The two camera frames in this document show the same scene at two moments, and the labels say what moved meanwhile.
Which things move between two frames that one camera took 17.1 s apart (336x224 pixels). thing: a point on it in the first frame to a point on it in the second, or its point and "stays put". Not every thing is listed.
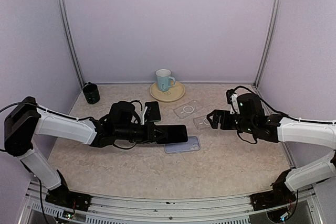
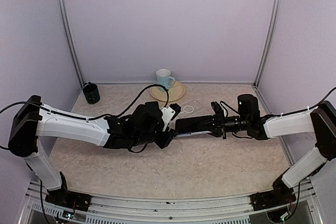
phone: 192,144 to 197,133
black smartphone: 176,134 to 200,124
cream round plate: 175,93 stays put
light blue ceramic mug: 165,81 stays put
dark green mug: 91,92 stays put
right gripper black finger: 217,119 to 208,124
